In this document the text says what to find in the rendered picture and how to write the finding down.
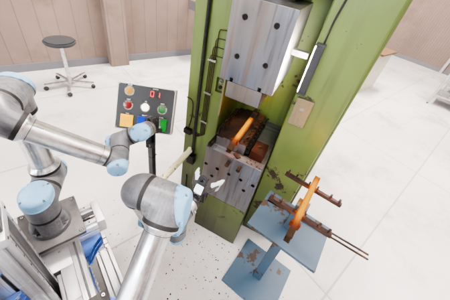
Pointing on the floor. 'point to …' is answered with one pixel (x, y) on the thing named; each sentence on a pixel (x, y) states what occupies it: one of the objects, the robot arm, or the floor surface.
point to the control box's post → (152, 161)
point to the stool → (58, 41)
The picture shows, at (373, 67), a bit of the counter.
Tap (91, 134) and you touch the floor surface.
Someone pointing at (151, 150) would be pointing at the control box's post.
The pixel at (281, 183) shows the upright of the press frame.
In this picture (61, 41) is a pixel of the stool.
